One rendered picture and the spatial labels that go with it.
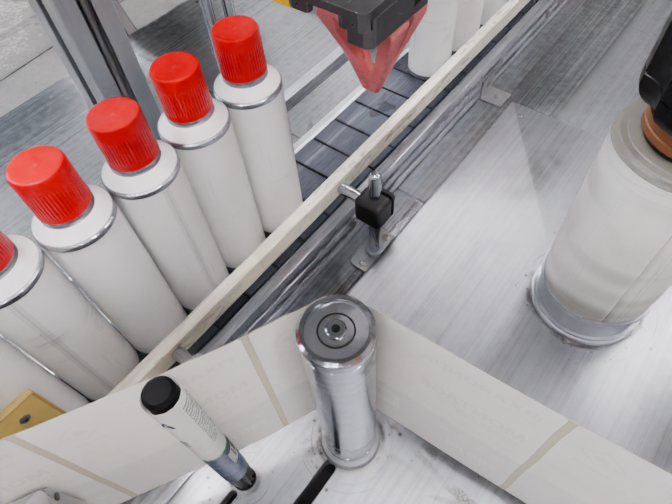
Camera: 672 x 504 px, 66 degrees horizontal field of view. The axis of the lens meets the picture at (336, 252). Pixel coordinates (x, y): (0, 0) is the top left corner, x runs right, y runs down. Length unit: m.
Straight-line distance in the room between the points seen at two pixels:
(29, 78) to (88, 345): 2.25
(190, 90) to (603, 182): 0.26
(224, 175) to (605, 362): 0.33
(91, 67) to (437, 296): 0.35
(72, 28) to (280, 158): 0.18
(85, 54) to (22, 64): 2.23
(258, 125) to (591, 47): 0.57
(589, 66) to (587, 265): 0.46
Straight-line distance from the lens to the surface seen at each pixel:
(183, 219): 0.38
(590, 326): 0.45
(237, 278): 0.44
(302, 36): 0.84
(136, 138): 0.34
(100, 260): 0.36
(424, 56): 0.65
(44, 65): 2.64
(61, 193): 0.33
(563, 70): 0.80
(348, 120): 0.61
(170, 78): 0.35
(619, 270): 0.39
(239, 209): 0.43
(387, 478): 0.41
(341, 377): 0.24
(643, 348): 0.49
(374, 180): 0.45
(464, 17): 0.68
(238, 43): 0.37
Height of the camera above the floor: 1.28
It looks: 55 degrees down
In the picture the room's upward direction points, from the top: 6 degrees counter-clockwise
